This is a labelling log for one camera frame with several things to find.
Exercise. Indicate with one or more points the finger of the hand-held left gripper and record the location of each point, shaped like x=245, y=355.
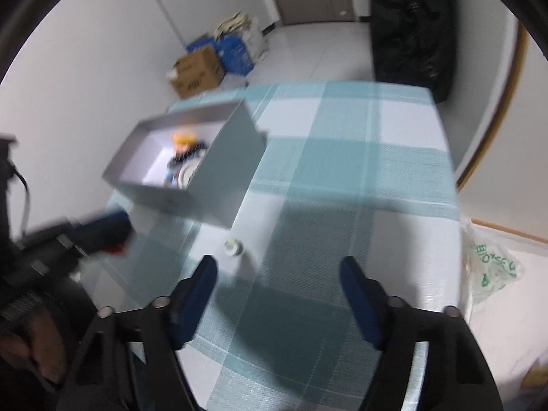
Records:
x=105, y=227

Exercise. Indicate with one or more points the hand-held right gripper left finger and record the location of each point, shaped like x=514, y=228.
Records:
x=197, y=295

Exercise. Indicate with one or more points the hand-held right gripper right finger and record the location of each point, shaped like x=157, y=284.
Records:
x=359, y=304

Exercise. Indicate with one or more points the round white badge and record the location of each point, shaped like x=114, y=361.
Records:
x=188, y=175

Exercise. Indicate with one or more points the small yellow-haired doll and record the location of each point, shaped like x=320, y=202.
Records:
x=184, y=139

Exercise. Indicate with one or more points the grey cardboard box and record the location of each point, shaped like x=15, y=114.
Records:
x=227, y=180

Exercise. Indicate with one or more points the person's left hand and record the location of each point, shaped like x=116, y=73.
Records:
x=25, y=346

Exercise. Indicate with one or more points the teal checkered tablecloth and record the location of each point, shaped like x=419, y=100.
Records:
x=342, y=171

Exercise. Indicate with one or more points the plastic bag with green print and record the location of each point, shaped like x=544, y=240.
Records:
x=488, y=261

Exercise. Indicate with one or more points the brown cardboard box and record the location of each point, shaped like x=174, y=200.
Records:
x=197, y=72

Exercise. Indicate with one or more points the blue carton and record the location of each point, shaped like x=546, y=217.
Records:
x=233, y=53

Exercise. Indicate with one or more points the white bags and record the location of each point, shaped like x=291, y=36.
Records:
x=244, y=30

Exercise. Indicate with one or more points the black bag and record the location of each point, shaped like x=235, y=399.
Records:
x=411, y=25

